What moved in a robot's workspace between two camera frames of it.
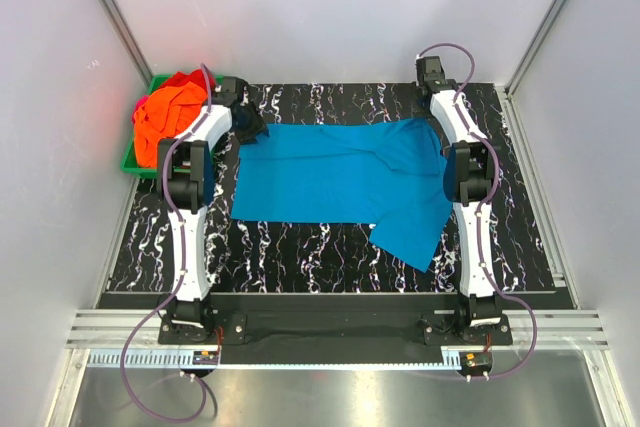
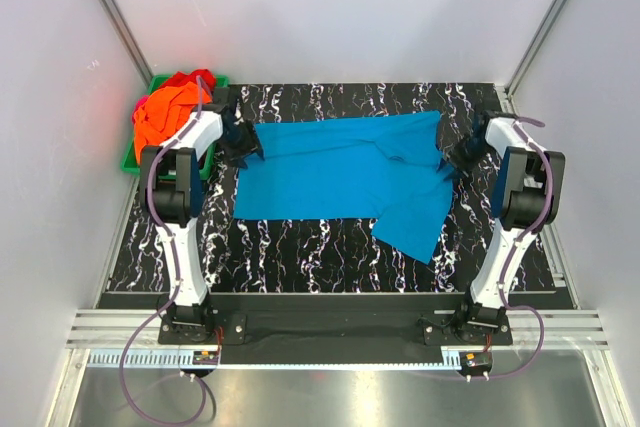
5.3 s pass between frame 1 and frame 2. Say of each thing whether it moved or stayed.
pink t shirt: stayed
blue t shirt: stayed
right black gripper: moved
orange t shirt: stayed
